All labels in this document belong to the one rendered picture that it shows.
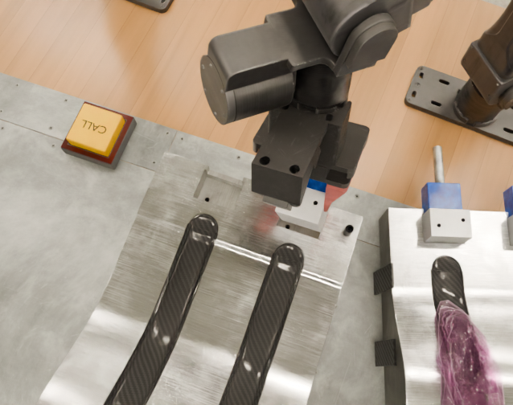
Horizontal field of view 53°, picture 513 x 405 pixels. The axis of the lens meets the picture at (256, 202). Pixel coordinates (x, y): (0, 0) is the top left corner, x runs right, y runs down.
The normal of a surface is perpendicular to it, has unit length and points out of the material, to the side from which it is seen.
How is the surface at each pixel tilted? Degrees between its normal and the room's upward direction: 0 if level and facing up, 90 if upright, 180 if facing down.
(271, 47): 10
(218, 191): 0
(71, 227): 0
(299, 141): 22
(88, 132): 0
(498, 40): 92
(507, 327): 28
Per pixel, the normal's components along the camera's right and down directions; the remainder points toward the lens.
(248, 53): 0.15, -0.38
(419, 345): 0.02, -0.71
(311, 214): -0.18, -0.22
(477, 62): -0.91, 0.40
